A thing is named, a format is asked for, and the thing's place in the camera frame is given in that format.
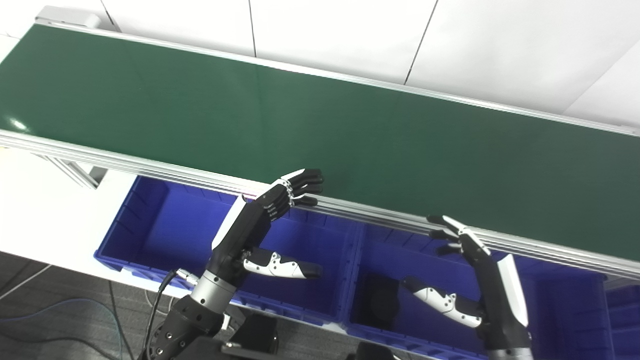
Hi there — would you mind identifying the white floor cable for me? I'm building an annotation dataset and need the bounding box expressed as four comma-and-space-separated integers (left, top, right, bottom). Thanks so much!
0, 264, 53, 301

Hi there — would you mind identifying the black cylinder block part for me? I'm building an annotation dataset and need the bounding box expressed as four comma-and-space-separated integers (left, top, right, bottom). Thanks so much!
361, 274, 403, 326

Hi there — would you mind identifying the green conveyor belt aluminium frame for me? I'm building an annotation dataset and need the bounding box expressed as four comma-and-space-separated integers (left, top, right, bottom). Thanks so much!
0, 17, 640, 281

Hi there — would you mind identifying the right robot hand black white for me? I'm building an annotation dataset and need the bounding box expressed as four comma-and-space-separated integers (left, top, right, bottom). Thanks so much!
402, 215, 533, 351

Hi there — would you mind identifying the small blue plastic bin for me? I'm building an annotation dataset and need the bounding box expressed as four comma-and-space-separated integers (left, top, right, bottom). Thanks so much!
605, 282, 640, 360

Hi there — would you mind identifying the blue floor cable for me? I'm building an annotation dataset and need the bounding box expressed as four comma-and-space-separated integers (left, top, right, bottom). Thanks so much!
0, 298, 123, 360

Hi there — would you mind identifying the black floor cable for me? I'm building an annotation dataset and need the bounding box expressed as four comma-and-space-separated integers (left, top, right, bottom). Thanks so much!
107, 280, 136, 360

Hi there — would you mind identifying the grey conveyor end cap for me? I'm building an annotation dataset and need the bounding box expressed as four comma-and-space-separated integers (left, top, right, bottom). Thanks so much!
35, 6, 103, 28

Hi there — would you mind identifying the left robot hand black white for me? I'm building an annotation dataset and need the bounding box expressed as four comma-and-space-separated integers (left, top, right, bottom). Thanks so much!
206, 168, 325, 288

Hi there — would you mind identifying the large blue plastic bin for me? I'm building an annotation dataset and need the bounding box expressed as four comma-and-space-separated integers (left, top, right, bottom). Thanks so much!
94, 175, 363, 326
342, 222, 616, 360

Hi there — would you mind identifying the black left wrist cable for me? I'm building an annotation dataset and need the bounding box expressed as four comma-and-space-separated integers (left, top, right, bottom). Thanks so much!
142, 269, 201, 360

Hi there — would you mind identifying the aluminium conveyor support leg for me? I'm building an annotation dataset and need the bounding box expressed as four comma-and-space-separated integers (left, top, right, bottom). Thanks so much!
35, 154, 108, 190

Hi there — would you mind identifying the black robot torso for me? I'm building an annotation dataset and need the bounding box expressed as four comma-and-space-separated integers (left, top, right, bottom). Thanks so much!
185, 312, 281, 360

